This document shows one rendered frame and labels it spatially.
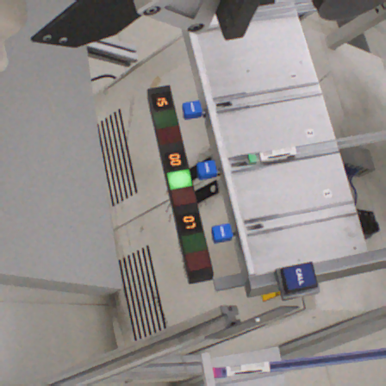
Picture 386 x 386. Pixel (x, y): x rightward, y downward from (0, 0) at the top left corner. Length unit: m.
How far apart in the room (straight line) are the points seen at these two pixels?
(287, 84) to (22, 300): 0.82
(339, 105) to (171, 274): 0.55
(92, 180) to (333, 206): 0.39
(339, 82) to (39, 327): 0.90
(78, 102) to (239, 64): 0.29
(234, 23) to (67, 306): 1.41
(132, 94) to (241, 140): 0.66
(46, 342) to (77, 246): 0.72
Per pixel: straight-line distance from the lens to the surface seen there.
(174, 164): 1.50
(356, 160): 1.98
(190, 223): 1.47
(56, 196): 1.37
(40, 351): 2.04
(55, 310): 2.10
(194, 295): 1.93
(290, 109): 1.55
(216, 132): 1.49
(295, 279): 1.40
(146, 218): 2.05
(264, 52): 1.59
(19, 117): 1.40
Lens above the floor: 1.56
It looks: 37 degrees down
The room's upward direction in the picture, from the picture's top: 61 degrees clockwise
